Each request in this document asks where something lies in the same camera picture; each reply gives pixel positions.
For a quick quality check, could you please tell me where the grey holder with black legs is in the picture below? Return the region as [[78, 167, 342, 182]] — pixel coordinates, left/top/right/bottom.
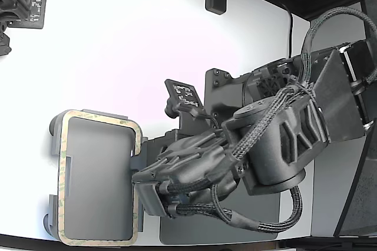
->
[[43, 108, 148, 247]]

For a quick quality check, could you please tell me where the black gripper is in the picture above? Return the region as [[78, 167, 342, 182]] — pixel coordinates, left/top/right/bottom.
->
[[129, 128, 189, 175]]

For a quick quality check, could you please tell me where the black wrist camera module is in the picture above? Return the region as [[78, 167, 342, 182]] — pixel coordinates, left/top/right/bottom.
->
[[163, 78, 207, 120]]

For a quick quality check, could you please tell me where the thin black cable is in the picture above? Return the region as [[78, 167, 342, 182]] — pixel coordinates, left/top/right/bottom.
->
[[279, 2, 294, 59]]

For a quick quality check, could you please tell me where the idle gripper camera board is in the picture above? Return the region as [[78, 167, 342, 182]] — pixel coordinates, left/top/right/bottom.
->
[[28, 0, 48, 30]]

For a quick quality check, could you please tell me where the dark grey mat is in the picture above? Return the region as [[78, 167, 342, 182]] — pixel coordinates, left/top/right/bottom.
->
[[160, 186, 281, 245]]

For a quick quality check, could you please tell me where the black six-joint robot arm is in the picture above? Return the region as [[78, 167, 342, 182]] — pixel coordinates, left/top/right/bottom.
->
[[131, 38, 377, 219]]

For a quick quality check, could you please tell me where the black braided cable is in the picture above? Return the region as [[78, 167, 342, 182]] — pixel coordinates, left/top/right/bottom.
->
[[300, 6, 377, 87], [157, 184, 305, 235]]

